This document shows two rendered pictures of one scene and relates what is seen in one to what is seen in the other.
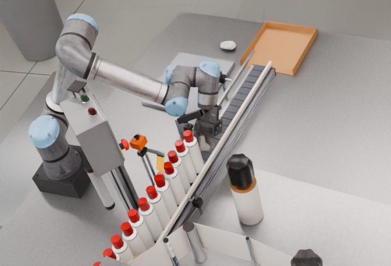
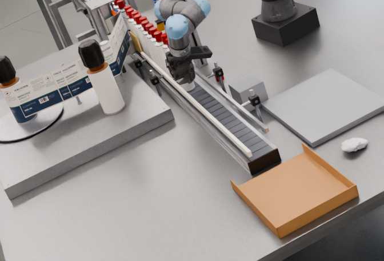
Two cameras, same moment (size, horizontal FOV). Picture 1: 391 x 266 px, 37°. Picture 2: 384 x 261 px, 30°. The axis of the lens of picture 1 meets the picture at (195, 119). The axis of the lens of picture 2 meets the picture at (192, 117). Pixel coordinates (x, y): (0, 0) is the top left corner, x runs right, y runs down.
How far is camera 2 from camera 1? 3.56 m
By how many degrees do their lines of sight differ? 93
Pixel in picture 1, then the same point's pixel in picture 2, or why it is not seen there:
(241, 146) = (192, 128)
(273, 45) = (309, 188)
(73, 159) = (264, 10)
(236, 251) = (85, 81)
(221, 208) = (139, 95)
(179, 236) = (112, 46)
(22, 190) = not seen: hidden behind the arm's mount
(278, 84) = (235, 173)
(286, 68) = (252, 187)
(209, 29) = not seen: outside the picture
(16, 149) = (363, 0)
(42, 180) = not seen: hidden behind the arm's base
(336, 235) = (46, 144)
